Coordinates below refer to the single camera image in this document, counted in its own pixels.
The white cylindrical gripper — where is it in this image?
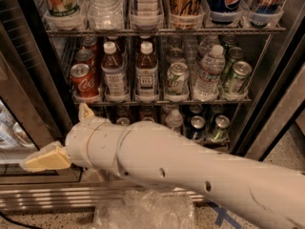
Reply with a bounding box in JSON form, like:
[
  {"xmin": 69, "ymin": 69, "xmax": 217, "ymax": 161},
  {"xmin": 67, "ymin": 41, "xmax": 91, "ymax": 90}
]
[{"xmin": 19, "ymin": 102, "xmax": 126, "ymax": 172}]

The tea bottle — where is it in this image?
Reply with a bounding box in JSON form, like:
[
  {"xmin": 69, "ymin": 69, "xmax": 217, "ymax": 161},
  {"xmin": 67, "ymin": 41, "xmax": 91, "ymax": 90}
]
[
  {"xmin": 135, "ymin": 41, "xmax": 158, "ymax": 96},
  {"xmin": 101, "ymin": 41, "xmax": 127, "ymax": 96}
]

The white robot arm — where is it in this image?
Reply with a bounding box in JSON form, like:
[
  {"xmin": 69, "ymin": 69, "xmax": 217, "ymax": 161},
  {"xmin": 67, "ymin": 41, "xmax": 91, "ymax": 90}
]
[{"xmin": 20, "ymin": 104, "xmax": 305, "ymax": 229}]

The left glass fridge door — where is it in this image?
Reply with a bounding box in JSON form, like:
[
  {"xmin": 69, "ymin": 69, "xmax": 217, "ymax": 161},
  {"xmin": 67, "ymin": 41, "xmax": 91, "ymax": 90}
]
[{"xmin": 0, "ymin": 0, "xmax": 81, "ymax": 184}]

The gold can lower shelf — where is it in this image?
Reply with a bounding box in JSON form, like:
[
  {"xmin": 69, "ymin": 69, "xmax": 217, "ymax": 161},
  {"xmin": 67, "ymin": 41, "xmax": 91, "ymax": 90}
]
[{"xmin": 116, "ymin": 117, "xmax": 131, "ymax": 126}]

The red can lower shelf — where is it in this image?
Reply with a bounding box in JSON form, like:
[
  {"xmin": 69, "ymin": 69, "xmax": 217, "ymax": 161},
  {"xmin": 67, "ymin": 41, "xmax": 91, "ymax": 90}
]
[{"xmin": 141, "ymin": 116, "xmax": 155, "ymax": 122}]

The water bottle lower shelf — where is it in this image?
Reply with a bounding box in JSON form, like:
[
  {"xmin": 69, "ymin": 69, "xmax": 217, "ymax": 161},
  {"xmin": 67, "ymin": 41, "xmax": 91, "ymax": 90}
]
[{"xmin": 165, "ymin": 109, "xmax": 183, "ymax": 133}]

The dark blue can lower shelf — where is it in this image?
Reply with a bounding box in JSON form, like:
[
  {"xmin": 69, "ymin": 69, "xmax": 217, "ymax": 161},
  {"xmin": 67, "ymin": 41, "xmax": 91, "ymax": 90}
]
[{"xmin": 187, "ymin": 115, "xmax": 206, "ymax": 140}]

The clear water bottle top shelf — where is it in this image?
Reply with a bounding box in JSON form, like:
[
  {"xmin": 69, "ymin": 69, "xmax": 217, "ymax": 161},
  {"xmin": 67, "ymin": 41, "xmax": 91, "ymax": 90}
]
[{"xmin": 87, "ymin": 0, "xmax": 124, "ymax": 31}]

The clear water bottle shelf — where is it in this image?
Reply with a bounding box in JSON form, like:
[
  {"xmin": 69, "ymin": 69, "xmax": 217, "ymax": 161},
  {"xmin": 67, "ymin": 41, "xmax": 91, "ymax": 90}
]
[
  {"xmin": 194, "ymin": 45, "xmax": 226, "ymax": 96},
  {"xmin": 87, "ymin": 0, "xmax": 124, "ymax": 31}
]

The white labelled bottle top shelf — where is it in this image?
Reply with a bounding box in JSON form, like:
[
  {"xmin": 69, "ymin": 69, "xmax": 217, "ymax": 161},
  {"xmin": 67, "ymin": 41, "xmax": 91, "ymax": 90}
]
[{"xmin": 131, "ymin": 0, "xmax": 162, "ymax": 17}]

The clear water bottle middle shelf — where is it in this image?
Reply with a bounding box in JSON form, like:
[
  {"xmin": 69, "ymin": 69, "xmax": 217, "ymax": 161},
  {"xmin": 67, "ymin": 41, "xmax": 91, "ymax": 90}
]
[{"xmin": 194, "ymin": 45, "xmax": 226, "ymax": 96}]

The green can lower shelf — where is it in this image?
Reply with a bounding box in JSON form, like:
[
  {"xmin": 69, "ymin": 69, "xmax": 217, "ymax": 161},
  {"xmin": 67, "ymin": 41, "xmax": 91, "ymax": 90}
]
[{"xmin": 209, "ymin": 115, "xmax": 230, "ymax": 142}]

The open right fridge door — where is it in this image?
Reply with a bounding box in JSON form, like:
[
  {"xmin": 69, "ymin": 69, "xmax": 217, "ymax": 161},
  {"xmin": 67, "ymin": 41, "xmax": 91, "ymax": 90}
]
[{"xmin": 244, "ymin": 64, "xmax": 305, "ymax": 161}]

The dark bottle top shelf right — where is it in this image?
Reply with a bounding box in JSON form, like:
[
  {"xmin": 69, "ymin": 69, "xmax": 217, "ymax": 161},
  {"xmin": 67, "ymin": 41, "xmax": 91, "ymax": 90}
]
[{"xmin": 250, "ymin": 0, "xmax": 282, "ymax": 29}]

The front red cola can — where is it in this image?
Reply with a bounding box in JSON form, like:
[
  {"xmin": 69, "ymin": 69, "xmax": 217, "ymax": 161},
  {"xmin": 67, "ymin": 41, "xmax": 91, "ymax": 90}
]
[{"xmin": 70, "ymin": 63, "xmax": 99, "ymax": 98}]

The red cola can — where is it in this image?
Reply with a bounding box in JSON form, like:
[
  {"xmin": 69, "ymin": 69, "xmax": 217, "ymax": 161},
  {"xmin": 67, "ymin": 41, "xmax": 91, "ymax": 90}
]
[
  {"xmin": 75, "ymin": 49, "xmax": 95, "ymax": 68},
  {"xmin": 70, "ymin": 63, "xmax": 99, "ymax": 98},
  {"xmin": 81, "ymin": 36, "xmax": 97, "ymax": 52}
]

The clear plastic bag on floor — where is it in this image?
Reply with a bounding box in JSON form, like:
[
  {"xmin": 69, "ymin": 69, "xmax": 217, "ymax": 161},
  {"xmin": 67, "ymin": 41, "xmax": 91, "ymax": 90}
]
[{"xmin": 90, "ymin": 191, "xmax": 196, "ymax": 229}]

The front diet lime soda can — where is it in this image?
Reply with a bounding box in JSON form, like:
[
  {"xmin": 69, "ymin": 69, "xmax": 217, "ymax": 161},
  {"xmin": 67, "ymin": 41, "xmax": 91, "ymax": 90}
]
[{"xmin": 166, "ymin": 62, "xmax": 189, "ymax": 95}]

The blue tape cross on floor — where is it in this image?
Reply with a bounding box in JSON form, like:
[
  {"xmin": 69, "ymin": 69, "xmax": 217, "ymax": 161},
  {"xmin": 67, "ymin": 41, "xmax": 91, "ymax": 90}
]
[{"xmin": 208, "ymin": 202, "xmax": 242, "ymax": 229}]

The green soda can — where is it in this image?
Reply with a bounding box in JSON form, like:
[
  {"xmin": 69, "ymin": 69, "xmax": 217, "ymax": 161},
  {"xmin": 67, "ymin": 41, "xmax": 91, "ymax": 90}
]
[
  {"xmin": 221, "ymin": 47, "xmax": 245, "ymax": 81},
  {"xmin": 223, "ymin": 61, "xmax": 253, "ymax": 94}
]

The front green soda can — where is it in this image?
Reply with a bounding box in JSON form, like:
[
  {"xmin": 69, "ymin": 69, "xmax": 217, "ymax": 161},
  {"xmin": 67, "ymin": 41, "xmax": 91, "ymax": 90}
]
[{"xmin": 223, "ymin": 61, "xmax": 253, "ymax": 94}]

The middle wire shelf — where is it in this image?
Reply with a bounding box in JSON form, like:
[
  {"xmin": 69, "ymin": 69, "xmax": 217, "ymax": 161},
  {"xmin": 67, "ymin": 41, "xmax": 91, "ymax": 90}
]
[{"xmin": 87, "ymin": 97, "xmax": 252, "ymax": 106}]

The wire shelf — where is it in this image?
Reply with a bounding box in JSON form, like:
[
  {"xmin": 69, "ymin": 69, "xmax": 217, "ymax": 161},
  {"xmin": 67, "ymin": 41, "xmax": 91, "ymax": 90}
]
[
  {"xmin": 87, "ymin": 97, "xmax": 252, "ymax": 106},
  {"xmin": 40, "ymin": 24, "xmax": 285, "ymax": 37}
]

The top wire shelf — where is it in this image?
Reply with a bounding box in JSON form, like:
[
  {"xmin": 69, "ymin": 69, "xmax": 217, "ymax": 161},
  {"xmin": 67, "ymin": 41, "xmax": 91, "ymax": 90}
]
[{"xmin": 40, "ymin": 24, "xmax": 285, "ymax": 37}]

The black cable on floor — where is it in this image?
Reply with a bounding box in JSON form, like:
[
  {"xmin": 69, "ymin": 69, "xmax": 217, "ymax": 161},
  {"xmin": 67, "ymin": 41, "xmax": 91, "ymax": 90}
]
[{"xmin": 0, "ymin": 211, "xmax": 42, "ymax": 229}]

